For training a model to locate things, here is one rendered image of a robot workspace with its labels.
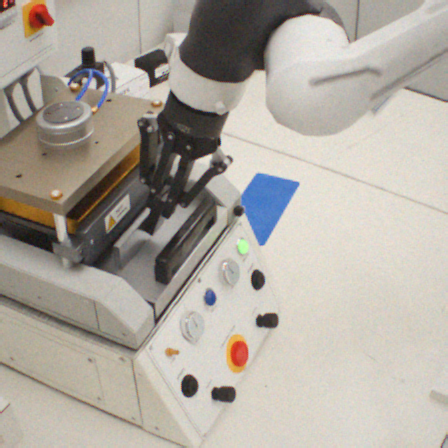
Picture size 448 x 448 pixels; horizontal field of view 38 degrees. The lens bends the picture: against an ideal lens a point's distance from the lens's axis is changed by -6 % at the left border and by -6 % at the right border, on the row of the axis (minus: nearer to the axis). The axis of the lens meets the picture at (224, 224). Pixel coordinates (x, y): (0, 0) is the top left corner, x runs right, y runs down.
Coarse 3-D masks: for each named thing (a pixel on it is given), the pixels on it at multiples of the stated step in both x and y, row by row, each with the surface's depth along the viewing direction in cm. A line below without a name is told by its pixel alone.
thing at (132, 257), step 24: (144, 216) 95; (120, 240) 90; (144, 240) 96; (168, 240) 97; (96, 264) 93; (120, 264) 91; (144, 264) 93; (192, 264) 95; (144, 288) 89; (168, 288) 90
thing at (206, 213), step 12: (204, 204) 97; (192, 216) 94; (204, 216) 95; (216, 216) 99; (180, 228) 93; (192, 228) 93; (180, 240) 91; (192, 240) 93; (168, 252) 89; (180, 252) 90; (156, 264) 88; (168, 264) 88; (156, 276) 89; (168, 276) 89
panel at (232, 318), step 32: (224, 256) 104; (256, 256) 111; (192, 288) 96; (224, 288) 103; (224, 320) 102; (160, 352) 89; (192, 352) 95; (224, 352) 101; (256, 352) 108; (224, 384) 100; (192, 416) 93
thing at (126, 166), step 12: (132, 156) 97; (120, 168) 95; (132, 168) 95; (108, 180) 93; (120, 180) 93; (96, 192) 91; (108, 192) 91; (0, 204) 91; (12, 204) 90; (24, 204) 89; (84, 204) 89; (96, 204) 89; (0, 216) 93; (12, 216) 92; (24, 216) 90; (36, 216) 89; (48, 216) 88; (72, 216) 87; (84, 216) 87; (36, 228) 91; (48, 228) 89; (72, 228) 87
